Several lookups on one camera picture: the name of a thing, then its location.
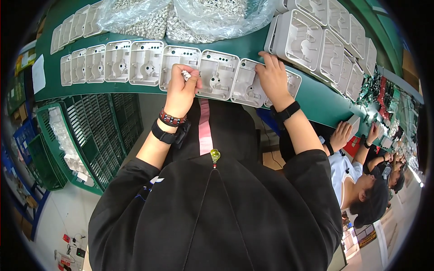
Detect white plastic housing shell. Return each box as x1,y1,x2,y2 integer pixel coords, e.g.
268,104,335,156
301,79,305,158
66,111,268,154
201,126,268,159
231,58,269,108

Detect heap of circuit boards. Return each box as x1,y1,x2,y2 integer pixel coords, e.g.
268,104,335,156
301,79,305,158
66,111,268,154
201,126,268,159
356,68,422,150

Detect stack of deep white covers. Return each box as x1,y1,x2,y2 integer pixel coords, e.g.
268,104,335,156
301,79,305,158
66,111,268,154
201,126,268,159
264,0,377,103

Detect large green plastic crate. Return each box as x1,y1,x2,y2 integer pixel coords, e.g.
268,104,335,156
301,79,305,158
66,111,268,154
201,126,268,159
36,94,129,196

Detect person's right hand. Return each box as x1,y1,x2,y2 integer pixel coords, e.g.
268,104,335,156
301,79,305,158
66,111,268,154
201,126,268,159
255,51,295,110

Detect blue plastic crate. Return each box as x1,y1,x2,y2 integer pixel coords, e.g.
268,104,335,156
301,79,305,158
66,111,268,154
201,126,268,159
13,119,38,166

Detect shelf with cartons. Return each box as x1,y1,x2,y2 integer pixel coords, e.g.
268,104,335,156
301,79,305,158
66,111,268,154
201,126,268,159
7,47,37,116

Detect small green plastic crate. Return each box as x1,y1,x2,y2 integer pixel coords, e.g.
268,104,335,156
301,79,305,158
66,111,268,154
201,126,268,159
27,134,68,191

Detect white paper sheet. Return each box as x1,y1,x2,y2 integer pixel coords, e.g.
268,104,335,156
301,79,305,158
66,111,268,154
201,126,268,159
32,54,47,95

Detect clear bag of white parts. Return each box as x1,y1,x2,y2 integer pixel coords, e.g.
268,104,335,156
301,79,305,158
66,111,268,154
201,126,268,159
97,0,174,40
166,0,276,44

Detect brown cardboard box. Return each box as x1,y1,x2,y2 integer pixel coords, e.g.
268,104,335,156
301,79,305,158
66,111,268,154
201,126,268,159
262,150,286,171

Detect long row of white housings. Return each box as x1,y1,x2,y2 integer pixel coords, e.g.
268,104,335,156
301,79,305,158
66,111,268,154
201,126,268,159
60,40,302,108

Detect person's body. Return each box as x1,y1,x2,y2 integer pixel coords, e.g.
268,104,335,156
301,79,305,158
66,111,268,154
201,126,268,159
88,148,343,271

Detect pile of white plastic inserts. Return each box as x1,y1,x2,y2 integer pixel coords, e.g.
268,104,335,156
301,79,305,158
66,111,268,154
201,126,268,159
48,107,91,178

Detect person's left hand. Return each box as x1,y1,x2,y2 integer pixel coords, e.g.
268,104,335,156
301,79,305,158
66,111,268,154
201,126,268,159
164,64,203,118

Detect short row of white housings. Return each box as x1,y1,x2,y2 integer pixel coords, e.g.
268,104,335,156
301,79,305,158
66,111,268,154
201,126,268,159
50,3,103,55

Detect white housing part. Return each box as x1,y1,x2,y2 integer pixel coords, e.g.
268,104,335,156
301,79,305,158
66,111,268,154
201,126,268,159
345,114,361,141

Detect green slatted plastic crate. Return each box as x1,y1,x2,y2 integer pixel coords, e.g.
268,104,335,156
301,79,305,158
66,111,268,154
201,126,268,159
112,93,144,154

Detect black wrist band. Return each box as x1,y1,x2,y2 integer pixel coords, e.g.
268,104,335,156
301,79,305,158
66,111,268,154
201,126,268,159
151,119,191,150
269,100,301,131

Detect red brown beaded bracelet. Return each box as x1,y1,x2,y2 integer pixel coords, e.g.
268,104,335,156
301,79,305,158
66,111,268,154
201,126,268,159
159,108,187,128

